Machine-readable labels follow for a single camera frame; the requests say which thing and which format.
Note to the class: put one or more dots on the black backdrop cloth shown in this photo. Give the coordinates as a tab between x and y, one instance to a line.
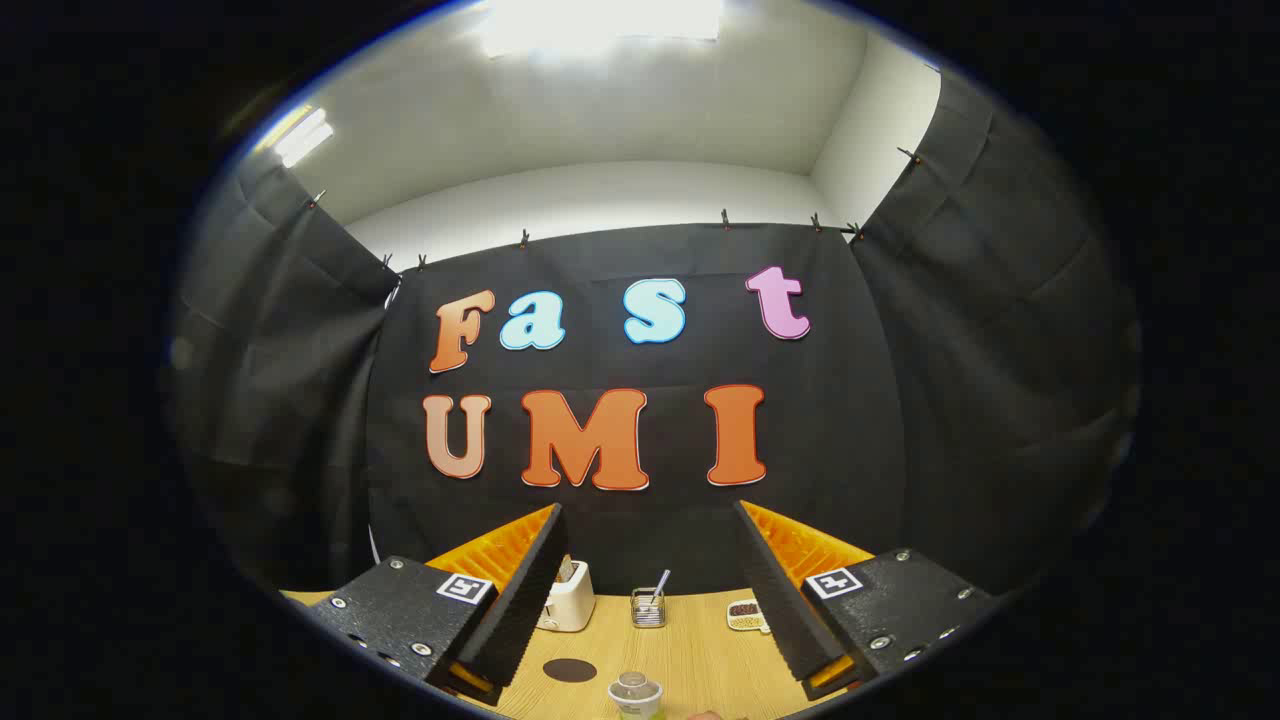
850	420

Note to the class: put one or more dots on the wooden table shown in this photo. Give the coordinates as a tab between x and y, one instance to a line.
700	660

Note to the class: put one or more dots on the ceiling light panel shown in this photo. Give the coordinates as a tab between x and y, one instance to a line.
302	136

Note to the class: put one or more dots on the small dish with beans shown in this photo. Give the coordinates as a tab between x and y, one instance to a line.
746	616

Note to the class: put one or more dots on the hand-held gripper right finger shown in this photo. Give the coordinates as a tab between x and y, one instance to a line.
785	610

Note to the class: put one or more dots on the dark brown round coaster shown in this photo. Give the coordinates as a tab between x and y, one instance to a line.
570	670

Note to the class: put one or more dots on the small cream toaster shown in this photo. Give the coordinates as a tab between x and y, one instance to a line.
572	605

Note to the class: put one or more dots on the clear juice bottle white label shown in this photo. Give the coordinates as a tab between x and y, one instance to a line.
635	695

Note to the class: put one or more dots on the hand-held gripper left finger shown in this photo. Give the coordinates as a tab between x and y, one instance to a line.
520	620

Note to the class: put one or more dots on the metal spoon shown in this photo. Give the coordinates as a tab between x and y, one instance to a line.
661	582

